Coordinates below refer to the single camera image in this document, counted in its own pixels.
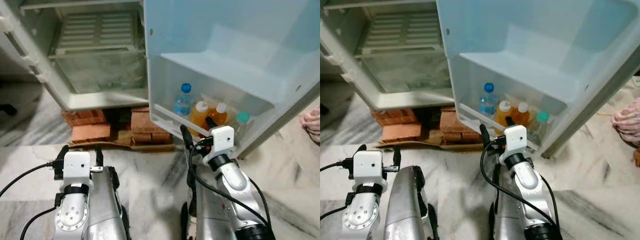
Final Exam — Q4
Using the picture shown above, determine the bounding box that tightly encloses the silver fridge body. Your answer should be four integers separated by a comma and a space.
0, 0, 151, 112
320, 0, 456, 111

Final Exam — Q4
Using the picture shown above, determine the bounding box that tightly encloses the fridge door white inside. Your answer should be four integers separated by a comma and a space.
436, 0, 640, 160
142, 0, 321, 161

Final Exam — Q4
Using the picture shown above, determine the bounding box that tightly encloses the clear fridge shelf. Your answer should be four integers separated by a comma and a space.
47, 46, 147, 60
356, 46, 448, 58

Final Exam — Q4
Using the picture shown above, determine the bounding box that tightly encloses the white fridge vent panel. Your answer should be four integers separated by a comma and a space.
360, 11, 443, 51
56, 11, 138, 51

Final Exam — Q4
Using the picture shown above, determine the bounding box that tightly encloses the orange juice bottle white cap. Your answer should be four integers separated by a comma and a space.
495, 100, 515, 128
512, 102, 532, 127
209, 102, 230, 128
189, 100, 211, 138

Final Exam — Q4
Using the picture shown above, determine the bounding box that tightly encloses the brown cardboard sheet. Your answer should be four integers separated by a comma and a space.
375, 139, 483, 151
67, 139, 176, 152

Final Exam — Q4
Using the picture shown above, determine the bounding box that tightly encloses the blue cap water bottle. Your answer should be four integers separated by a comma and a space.
478, 82, 498, 117
173, 83, 195, 118

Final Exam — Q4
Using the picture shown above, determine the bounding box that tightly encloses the teal cap clear bottle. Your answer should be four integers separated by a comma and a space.
232, 111, 251, 146
534, 110, 551, 146

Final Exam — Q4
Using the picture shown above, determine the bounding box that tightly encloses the white door shelf bin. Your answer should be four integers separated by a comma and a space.
457, 24, 608, 106
159, 24, 308, 106

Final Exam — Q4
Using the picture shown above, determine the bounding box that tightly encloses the person's bare foot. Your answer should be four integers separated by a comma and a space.
612, 97, 640, 147
299, 106, 321, 144

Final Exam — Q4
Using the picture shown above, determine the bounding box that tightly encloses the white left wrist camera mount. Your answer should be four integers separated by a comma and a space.
62, 150, 93, 187
352, 150, 384, 187

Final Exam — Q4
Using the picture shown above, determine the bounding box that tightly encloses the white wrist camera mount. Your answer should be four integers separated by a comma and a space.
202, 125, 236, 166
352, 150, 384, 187
62, 150, 93, 187
499, 124, 536, 163

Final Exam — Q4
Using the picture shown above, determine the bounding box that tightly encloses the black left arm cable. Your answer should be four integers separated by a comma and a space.
0, 161, 55, 197
320, 161, 348, 173

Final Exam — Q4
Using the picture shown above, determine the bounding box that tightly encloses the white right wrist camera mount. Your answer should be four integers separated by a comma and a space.
499, 124, 536, 163
202, 125, 236, 166

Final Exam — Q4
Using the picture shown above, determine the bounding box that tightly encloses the white door bottle rail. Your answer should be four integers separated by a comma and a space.
457, 102, 508, 136
150, 103, 211, 138

